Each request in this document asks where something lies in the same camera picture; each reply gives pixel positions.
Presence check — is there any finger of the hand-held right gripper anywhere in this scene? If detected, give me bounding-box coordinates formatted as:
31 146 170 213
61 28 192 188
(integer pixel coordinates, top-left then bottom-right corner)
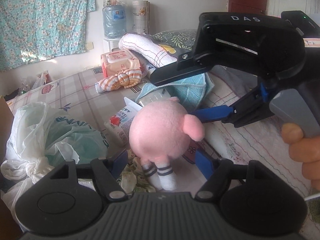
149 51 211 87
192 84 271 130

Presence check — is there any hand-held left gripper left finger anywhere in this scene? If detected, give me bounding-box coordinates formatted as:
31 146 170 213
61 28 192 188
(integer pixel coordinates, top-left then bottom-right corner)
50 149 129 202

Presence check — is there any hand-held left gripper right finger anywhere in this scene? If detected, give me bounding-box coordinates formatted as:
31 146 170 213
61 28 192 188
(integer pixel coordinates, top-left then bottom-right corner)
194 150 272 201

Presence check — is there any teal towel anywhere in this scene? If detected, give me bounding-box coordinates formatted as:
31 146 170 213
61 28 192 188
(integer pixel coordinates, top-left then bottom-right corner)
136 72 215 113

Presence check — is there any pink plush toy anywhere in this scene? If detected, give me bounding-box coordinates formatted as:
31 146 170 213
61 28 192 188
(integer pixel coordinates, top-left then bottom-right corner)
129 96 204 192

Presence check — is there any orange striped towel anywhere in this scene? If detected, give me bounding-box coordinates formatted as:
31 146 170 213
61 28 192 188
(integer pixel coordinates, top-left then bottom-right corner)
94 68 143 93

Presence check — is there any person's right hand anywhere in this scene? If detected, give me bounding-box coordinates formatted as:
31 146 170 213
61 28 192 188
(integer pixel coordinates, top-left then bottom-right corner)
281 122 320 190

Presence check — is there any green floral cloth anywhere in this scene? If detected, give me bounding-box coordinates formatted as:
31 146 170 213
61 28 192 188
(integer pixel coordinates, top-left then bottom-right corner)
117 150 155 194

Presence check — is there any green leaf pillow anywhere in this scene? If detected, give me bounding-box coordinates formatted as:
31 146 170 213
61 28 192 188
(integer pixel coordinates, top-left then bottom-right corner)
152 29 198 53

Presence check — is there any white milk pouch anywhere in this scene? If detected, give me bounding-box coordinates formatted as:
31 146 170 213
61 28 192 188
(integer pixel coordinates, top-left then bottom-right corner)
104 97 144 147

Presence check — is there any white rolled stitched blanket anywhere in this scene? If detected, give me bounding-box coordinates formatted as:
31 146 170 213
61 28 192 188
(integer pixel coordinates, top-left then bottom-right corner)
118 33 179 69

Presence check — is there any white stitched quilt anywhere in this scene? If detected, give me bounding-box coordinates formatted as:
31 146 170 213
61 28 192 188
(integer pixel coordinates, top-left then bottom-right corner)
200 80 314 200

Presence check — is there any peach wet wipes pack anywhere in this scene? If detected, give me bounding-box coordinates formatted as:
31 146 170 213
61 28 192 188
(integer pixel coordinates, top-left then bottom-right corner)
100 50 143 79

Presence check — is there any floral printed roll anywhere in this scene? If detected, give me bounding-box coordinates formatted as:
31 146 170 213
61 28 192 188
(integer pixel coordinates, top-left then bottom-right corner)
132 0 150 34

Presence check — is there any blue water bottle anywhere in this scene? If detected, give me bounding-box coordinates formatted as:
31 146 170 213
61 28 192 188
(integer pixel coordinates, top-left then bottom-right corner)
102 1 127 40

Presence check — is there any white plastic bag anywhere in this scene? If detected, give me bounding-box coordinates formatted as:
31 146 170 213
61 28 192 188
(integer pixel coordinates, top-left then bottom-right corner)
0 102 109 205

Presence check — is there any clear plastic bag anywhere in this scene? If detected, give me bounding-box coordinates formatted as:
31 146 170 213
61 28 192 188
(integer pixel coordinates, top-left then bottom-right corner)
31 76 47 90

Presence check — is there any teal floral hanging cloth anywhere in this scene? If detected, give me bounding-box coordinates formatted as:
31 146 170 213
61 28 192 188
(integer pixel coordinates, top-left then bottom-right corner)
0 0 96 71

